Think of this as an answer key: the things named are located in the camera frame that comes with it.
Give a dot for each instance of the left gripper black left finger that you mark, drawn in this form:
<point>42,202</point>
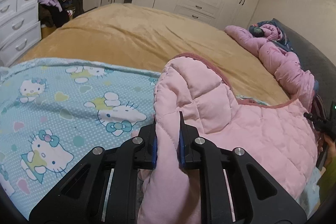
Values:
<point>147,156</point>

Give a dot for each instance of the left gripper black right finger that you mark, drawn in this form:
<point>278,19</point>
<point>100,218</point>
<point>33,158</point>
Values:
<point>187,156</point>

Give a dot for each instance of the pink quilted jacket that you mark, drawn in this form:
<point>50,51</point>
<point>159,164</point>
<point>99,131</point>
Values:
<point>191,89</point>

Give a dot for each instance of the green sleeve forearm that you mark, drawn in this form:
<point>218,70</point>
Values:
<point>327,180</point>

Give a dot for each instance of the person's right hand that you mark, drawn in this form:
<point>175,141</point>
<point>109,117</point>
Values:
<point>330,155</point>

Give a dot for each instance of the striped dark pillow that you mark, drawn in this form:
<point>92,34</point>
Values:
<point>318,107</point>

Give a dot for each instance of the grey padded headboard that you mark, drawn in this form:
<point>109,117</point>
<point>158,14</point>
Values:
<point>311,58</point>

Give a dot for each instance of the hello kitty blue sheet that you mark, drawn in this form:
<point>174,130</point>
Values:
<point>54,111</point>

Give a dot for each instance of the pink and teal comforter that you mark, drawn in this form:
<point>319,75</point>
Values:
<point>270,44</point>

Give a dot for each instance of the tan bed blanket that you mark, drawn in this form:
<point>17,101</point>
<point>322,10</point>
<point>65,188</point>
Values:
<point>144,38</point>

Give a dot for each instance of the dark bag pile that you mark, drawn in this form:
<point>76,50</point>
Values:
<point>52,17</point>

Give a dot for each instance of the white drawer chest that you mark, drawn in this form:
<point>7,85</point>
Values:
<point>20,29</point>

